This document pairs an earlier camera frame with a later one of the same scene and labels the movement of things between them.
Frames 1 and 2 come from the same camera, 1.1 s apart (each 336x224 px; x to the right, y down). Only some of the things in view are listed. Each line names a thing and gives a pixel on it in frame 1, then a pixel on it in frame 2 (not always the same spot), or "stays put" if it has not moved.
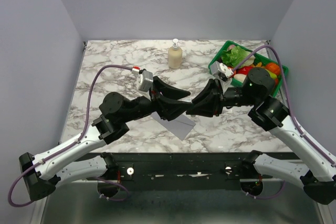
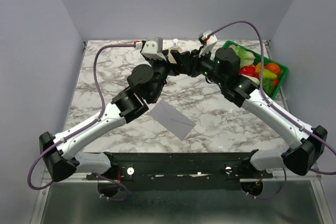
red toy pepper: x=243 y=70 stays put
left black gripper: x=166 y=107 → x=178 y=57
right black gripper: x=211 y=90 → x=193 y=62
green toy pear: x=272 y=75 stays put
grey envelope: x=180 y=127 stays put
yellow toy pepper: x=259 y=65 stays put
